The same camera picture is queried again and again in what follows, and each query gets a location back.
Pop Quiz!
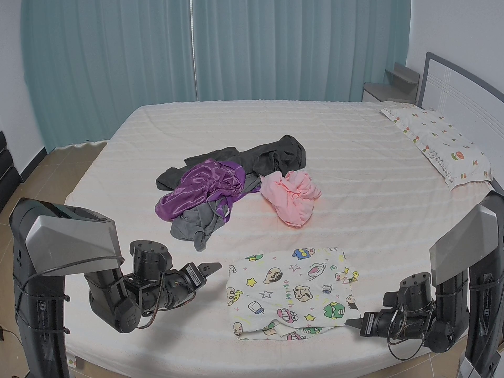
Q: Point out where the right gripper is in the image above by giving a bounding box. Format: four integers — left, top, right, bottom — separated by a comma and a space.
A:
345, 310, 395, 338

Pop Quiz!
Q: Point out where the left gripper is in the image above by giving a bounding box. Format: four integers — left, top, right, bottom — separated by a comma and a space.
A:
159, 263, 222, 309

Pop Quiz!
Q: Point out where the bed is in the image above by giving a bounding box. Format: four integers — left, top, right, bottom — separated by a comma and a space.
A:
65, 51, 504, 378

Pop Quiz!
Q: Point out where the grey garment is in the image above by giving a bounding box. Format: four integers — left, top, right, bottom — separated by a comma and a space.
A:
170, 174, 263, 252

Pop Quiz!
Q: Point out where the white printed pyjama top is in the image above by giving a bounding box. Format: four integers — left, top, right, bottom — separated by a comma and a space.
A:
225, 247, 362, 342

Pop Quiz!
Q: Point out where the purple garment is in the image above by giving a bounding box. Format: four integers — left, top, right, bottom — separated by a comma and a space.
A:
154, 159, 247, 223

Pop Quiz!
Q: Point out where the pink garment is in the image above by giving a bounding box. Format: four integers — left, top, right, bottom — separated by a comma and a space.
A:
259, 170, 323, 228

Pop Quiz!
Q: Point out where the black garment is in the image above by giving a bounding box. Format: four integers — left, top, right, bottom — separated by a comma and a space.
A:
156, 134, 307, 192

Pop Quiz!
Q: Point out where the white printed pillow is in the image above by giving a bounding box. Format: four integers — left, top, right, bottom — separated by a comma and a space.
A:
380, 107, 494, 191

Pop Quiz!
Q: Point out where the grey bedside table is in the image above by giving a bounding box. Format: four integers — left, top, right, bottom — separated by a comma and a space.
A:
362, 62, 421, 106

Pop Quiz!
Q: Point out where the blue-green curtain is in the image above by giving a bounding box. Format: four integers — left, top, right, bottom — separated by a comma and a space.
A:
22, 0, 196, 151
191, 0, 412, 102

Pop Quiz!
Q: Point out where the black cable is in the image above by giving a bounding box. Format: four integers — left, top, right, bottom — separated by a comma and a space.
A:
387, 319, 431, 362
139, 286, 197, 330

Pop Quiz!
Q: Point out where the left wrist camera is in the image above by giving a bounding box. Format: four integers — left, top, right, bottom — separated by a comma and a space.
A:
124, 275, 157, 315

